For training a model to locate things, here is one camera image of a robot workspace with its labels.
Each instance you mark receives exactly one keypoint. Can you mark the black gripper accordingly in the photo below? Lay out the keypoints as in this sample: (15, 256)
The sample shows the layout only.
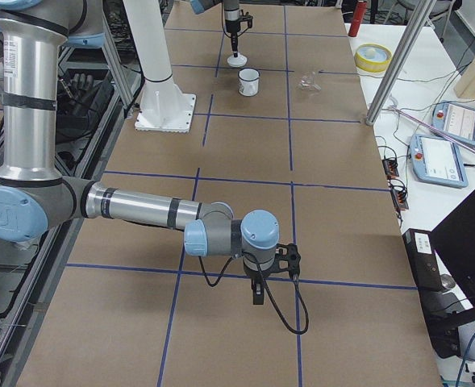
(256, 279)
(232, 27)

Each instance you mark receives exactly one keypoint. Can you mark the white ceramic lid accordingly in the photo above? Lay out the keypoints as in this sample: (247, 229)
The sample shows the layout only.
(237, 61)

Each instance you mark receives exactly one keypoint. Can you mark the clear plastic funnel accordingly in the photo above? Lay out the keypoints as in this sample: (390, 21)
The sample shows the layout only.
(308, 82)

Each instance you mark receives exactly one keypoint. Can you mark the white enamel mug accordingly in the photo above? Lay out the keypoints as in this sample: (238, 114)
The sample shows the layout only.
(249, 82)

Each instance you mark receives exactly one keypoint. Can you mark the brown paper table cover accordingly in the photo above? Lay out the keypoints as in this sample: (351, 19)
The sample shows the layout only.
(132, 310)

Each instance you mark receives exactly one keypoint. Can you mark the red bottle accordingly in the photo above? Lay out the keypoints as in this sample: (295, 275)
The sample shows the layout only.
(357, 17)

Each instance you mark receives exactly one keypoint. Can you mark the yellow tape roll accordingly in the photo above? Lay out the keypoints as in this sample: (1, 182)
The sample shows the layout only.
(372, 58)

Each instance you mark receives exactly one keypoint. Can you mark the grabber stick with claw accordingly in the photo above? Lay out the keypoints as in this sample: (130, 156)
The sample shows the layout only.
(461, 143)

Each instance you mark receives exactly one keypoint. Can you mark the black device with label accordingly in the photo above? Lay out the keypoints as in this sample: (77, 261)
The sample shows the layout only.
(435, 300)

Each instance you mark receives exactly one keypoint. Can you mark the black monitor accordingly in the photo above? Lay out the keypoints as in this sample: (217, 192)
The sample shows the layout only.
(454, 241)

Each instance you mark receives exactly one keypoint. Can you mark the blue teach pendant near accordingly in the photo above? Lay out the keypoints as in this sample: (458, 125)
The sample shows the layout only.
(437, 161)

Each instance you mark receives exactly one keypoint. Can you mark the blue teach pendant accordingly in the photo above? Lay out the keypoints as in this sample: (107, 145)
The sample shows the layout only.
(437, 161)
(455, 119)

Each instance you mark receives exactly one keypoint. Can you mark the blue teach pendant far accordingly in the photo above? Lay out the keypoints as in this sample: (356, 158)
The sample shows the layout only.
(455, 119)

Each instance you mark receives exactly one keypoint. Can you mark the white camera stand base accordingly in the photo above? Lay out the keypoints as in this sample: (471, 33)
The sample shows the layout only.
(163, 106)

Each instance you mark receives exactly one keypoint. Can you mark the aluminium frame post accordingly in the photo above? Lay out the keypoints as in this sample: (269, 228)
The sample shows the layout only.
(406, 43)

